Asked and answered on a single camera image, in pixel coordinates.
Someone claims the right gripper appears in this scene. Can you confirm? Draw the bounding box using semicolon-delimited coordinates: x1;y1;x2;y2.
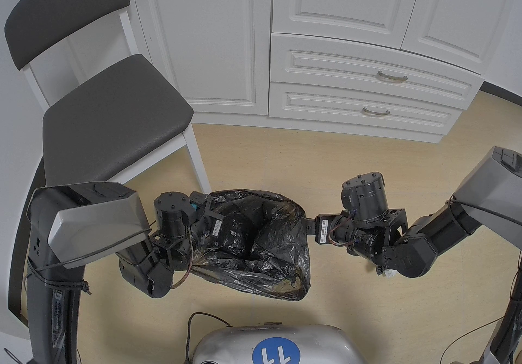
314;213;355;245

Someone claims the grey and white chair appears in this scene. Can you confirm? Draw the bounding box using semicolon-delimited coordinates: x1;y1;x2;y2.
4;0;213;197

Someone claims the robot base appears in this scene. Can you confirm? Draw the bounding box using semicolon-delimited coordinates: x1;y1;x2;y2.
192;323;359;364

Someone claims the black plastic bag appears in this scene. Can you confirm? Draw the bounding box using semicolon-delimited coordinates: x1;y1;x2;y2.
189;189;311;302

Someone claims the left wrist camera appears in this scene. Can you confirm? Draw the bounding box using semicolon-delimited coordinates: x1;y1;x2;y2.
188;190;212;217

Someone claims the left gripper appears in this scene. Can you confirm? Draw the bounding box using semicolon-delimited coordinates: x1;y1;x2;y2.
195;207;225;251

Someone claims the black cable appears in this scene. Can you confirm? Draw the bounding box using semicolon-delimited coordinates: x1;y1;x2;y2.
185;312;234;364

